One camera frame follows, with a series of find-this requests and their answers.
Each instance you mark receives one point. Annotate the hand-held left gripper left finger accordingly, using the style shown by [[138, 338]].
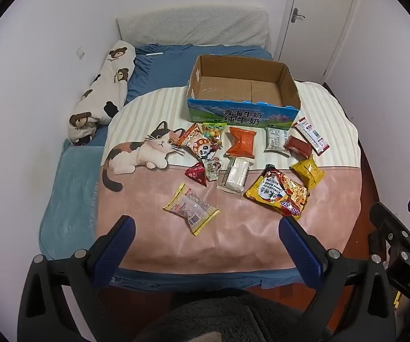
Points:
[[114, 253]]

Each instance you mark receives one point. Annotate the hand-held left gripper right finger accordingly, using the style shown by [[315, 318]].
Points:
[[303, 253]]

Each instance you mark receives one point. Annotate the cardboard box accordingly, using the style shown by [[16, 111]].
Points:
[[240, 117]]

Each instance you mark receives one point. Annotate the large yellow noodle packet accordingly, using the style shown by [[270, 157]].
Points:
[[278, 194]]

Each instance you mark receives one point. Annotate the light blue blanket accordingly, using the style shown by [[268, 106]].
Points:
[[69, 199]]

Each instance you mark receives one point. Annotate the cat print blanket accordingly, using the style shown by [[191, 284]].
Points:
[[226, 242]]

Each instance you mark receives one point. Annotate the small yellow snack packet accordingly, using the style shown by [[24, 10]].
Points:
[[308, 172]]

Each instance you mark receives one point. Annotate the clear yellow-edged snack packet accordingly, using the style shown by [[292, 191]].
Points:
[[192, 208]]

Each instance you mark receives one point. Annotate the white tissue packet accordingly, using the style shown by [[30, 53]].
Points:
[[236, 175]]

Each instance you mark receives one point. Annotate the dark red snack packet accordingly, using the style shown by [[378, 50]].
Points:
[[298, 146]]

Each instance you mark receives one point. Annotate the silver white snack packet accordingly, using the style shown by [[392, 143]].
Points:
[[277, 140]]

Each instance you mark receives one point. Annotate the white red stick packet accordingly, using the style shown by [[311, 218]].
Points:
[[312, 134]]

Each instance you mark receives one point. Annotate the small clear snack packet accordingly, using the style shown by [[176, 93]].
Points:
[[213, 168]]

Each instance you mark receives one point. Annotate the panda print snack packet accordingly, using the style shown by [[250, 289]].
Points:
[[204, 148]]

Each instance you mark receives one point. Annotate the orange brown snack packet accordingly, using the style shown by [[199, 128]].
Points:
[[190, 133]]

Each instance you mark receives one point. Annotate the green candy packet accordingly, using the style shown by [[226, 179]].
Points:
[[215, 131]]

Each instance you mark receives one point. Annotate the bear print pillow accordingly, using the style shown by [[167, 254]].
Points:
[[108, 78]]

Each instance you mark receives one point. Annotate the blue bed sheet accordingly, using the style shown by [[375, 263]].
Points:
[[162, 71]]

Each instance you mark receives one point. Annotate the small white pen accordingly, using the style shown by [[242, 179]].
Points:
[[154, 54]]

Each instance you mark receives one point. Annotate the white door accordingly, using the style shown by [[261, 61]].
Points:
[[319, 14]]

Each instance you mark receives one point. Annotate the white dotted pillow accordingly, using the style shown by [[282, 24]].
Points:
[[190, 25]]

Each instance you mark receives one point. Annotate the white wall socket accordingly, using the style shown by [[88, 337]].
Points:
[[80, 52]]

